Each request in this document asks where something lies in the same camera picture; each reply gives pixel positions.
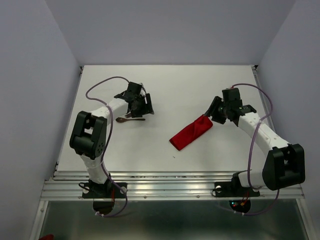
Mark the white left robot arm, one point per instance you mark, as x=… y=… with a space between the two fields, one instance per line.
x=92 y=131

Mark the aluminium front rail frame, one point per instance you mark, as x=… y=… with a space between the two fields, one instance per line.
x=141 y=186

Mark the dark wooden spoon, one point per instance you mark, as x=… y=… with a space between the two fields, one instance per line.
x=123 y=120

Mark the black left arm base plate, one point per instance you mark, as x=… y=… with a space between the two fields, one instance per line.
x=92 y=190

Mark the aluminium left side rail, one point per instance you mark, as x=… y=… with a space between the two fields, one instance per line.
x=68 y=118

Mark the aluminium right side rail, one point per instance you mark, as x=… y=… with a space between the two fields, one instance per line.
x=256 y=164

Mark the red cloth napkin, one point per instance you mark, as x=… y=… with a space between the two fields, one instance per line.
x=191 y=132

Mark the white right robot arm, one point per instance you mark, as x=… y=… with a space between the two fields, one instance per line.
x=284 y=164

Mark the red object bottom left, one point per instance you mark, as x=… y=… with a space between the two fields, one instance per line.
x=47 y=237

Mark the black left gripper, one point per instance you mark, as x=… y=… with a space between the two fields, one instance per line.
x=146 y=108

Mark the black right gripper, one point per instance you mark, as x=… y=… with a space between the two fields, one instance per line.
x=211 y=111

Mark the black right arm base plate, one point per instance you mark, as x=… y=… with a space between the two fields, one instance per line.
x=236 y=191

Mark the aluminium rail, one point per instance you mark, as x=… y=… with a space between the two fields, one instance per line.
x=68 y=118
x=256 y=164

